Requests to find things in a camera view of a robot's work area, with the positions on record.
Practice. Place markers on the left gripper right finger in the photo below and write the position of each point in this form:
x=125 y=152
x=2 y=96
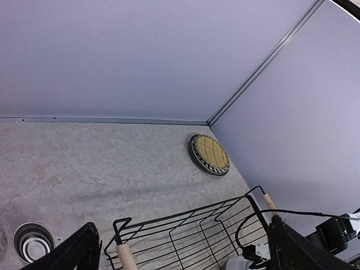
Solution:
x=290 y=250

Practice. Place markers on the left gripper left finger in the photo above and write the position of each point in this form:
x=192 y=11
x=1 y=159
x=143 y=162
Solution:
x=82 y=250

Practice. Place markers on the white brown ceramic cup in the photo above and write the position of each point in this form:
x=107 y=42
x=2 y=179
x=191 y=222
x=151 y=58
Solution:
x=32 y=241

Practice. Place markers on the black white striped plate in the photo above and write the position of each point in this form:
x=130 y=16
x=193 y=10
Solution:
x=201 y=160

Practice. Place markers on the yellow woven bamboo tray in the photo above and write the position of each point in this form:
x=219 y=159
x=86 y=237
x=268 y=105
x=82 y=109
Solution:
x=211 y=151

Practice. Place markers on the grey deer pattern plate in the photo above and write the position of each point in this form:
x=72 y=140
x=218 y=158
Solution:
x=194 y=157

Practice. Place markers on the plain white bowl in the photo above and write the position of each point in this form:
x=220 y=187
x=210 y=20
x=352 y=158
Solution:
x=239 y=263

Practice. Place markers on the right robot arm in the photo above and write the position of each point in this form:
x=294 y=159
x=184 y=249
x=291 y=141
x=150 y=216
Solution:
x=334 y=234

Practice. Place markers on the left wooden rack handle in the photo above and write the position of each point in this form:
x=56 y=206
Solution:
x=126 y=257

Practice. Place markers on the wooden rack handle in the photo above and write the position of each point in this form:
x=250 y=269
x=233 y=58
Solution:
x=126 y=257
x=270 y=204

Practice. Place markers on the right wooden rack handle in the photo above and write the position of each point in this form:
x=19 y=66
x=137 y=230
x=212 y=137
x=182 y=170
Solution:
x=270 y=204

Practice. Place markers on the black wire dish rack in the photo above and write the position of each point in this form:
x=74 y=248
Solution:
x=201 y=238

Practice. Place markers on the right aluminium corner post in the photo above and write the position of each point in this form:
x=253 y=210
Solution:
x=270 y=57

